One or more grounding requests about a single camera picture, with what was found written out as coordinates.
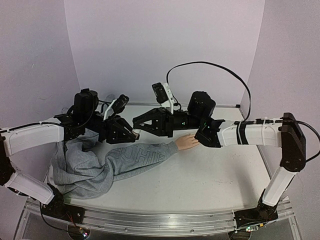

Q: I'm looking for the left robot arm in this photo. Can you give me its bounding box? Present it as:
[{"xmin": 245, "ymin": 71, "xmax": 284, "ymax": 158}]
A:
[{"xmin": 0, "ymin": 88, "xmax": 139, "ymax": 219}]

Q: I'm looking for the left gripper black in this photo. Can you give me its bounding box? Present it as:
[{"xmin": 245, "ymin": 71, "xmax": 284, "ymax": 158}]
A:
[{"xmin": 83, "ymin": 112, "xmax": 138, "ymax": 144}]

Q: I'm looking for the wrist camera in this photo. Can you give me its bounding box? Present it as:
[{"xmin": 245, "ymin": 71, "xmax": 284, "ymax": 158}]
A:
[
  {"xmin": 152, "ymin": 82, "xmax": 178, "ymax": 114},
  {"xmin": 103, "ymin": 94, "xmax": 130, "ymax": 120}
]

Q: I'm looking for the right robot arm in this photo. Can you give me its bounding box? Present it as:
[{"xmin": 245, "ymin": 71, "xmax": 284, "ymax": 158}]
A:
[{"xmin": 133, "ymin": 91, "xmax": 307, "ymax": 207}]

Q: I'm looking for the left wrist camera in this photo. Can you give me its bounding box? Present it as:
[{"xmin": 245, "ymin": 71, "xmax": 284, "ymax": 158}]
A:
[{"xmin": 103, "ymin": 94, "xmax": 130, "ymax": 120}]

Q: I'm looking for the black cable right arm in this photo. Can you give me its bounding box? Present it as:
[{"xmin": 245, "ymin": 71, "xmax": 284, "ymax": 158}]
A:
[{"xmin": 166, "ymin": 61, "xmax": 320, "ymax": 163}]

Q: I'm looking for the mannequin hand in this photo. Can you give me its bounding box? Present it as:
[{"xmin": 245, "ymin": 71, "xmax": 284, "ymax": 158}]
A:
[{"xmin": 174, "ymin": 134, "xmax": 200, "ymax": 151}]

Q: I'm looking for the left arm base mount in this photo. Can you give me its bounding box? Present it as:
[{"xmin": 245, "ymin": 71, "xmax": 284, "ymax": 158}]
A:
[{"xmin": 40, "ymin": 183, "xmax": 85, "ymax": 225}]

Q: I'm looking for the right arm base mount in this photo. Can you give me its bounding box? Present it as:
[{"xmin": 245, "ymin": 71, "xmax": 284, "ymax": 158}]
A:
[{"xmin": 234, "ymin": 195, "xmax": 278, "ymax": 230}]

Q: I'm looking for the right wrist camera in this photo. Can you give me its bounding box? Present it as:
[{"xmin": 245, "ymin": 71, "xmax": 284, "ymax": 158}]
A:
[{"xmin": 152, "ymin": 82, "xmax": 178, "ymax": 114}]

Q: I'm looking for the grey hoodie sweatshirt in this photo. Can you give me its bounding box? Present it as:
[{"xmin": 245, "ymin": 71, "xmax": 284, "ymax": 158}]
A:
[{"xmin": 48, "ymin": 130, "xmax": 179, "ymax": 200}]

